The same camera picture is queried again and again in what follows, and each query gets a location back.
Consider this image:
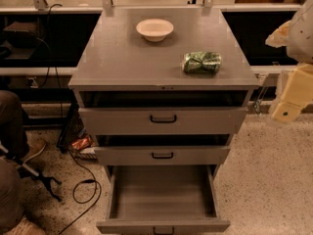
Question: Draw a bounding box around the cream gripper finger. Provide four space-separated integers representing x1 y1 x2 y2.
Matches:
271 64 313 123
265 21 291 48

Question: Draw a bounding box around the crushed green can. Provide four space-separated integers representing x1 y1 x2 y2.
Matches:
182 52 222 73

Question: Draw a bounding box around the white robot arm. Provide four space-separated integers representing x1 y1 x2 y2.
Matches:
265 0 313 123

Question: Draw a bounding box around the grey drawer cabinet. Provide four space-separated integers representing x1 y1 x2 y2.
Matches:
67 6 260 235

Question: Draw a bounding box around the top grey drawer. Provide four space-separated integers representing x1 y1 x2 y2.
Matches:
79 108 247 135

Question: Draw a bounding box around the grey drawer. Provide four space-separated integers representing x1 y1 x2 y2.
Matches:
97 165 230 235
79 108 247 135
95 146 230 165

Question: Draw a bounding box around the middle grey drawer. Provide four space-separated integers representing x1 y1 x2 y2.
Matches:
95 146 230 165

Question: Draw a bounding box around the bottom grey drawer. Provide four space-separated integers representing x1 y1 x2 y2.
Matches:
97 165 230 235

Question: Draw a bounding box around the orange snack packet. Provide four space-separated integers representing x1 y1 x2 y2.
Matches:
71 136 93 151

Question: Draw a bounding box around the tan shoe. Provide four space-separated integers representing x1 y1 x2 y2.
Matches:
3 217 47 235
22 138 47 163

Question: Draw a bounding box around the person's brown trouser leg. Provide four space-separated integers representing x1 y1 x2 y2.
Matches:
0 90 29 158

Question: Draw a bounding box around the black floor cable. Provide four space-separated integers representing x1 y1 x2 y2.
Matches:
58 149 103 235

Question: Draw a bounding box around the black hanging cable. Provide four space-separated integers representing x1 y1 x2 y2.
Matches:
36 3 65 116

